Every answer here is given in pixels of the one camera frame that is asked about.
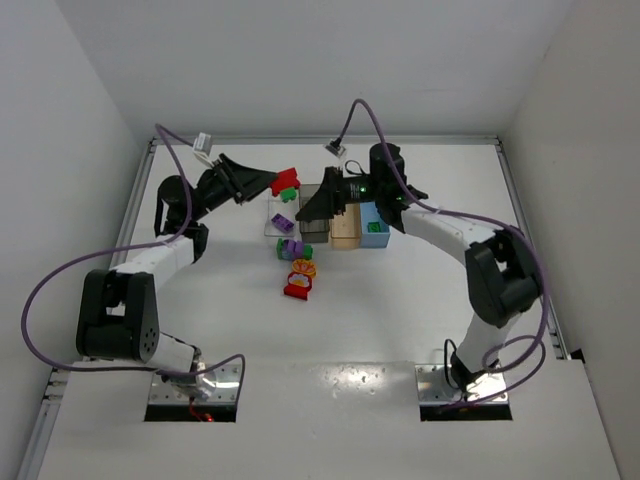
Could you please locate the red lego brick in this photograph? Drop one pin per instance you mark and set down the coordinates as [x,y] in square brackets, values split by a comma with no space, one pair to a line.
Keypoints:
[285,179]

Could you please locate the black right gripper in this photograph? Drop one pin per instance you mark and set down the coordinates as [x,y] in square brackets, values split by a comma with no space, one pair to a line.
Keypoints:
[338,189]

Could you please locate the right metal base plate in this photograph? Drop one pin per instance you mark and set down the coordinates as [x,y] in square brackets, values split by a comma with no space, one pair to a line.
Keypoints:
[433,390]

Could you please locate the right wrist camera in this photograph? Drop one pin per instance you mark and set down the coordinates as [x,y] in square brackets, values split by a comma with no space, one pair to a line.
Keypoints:
[336,148]

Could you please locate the purple lego brick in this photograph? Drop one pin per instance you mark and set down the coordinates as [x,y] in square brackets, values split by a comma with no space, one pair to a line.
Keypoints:
[282,224]

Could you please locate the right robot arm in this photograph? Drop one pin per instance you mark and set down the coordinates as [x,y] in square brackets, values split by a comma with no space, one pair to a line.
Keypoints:
[502,277]

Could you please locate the blue plastic container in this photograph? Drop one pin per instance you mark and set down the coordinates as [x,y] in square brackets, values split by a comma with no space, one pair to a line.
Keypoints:
[375,233]

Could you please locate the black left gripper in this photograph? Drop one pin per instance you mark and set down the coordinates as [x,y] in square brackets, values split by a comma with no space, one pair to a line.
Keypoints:
[230,178]

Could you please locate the clear plastic container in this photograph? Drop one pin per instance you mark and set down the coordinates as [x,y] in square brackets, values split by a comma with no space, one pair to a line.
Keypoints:
[276,206]

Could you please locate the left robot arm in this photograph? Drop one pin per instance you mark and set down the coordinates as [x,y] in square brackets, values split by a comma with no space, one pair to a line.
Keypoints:
[119,316]

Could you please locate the small green lego brick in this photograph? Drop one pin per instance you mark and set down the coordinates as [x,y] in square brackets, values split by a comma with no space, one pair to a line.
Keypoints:
[288,194]

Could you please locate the tan plastic container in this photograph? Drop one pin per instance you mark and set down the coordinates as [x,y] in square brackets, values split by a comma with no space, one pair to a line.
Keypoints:
[345,229]

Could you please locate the yellow butterfly lego piece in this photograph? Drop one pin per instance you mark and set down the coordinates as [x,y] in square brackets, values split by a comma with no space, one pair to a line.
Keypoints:
[304,266]

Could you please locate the green lego plate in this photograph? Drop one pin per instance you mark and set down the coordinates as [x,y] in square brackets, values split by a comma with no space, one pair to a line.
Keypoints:
[373,227]

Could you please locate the purple curved lego piece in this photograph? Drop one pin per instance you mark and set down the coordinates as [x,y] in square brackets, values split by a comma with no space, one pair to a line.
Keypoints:
[292,249]

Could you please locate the red flower lego piece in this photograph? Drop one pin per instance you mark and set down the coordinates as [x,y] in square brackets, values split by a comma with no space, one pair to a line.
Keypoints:
[298,286]

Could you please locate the metal base plate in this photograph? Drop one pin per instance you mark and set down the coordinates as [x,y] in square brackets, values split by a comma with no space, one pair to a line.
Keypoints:
[217,388]
[433,390]

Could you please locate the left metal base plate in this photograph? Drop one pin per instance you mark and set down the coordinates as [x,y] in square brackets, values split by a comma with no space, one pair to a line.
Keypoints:
[217,388]

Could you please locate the smoke grey plastic container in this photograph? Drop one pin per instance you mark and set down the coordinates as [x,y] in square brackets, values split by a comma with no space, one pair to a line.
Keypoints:
[316,232]

